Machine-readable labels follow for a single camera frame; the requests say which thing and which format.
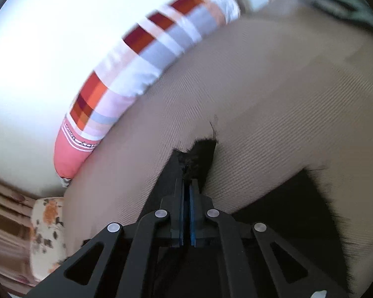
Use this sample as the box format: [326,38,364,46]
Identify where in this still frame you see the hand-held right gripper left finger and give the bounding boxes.
[25,149,186,298]

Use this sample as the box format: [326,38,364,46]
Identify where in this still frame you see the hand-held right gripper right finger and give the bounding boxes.
[189,178,350,298]

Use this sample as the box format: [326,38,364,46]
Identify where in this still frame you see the black pants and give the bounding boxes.
[81,115,357,298]

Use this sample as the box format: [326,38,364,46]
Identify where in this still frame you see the floral print cloth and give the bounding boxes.
[29,196,67,281]

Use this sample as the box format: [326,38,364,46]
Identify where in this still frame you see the beige woven bed mat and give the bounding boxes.
[62,0,373,298]

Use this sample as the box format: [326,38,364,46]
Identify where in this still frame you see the checkered red white pillow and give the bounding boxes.
[53,0,241,188]

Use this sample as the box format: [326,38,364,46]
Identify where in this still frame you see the brown striped cloth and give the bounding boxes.
[0,174,39,295]

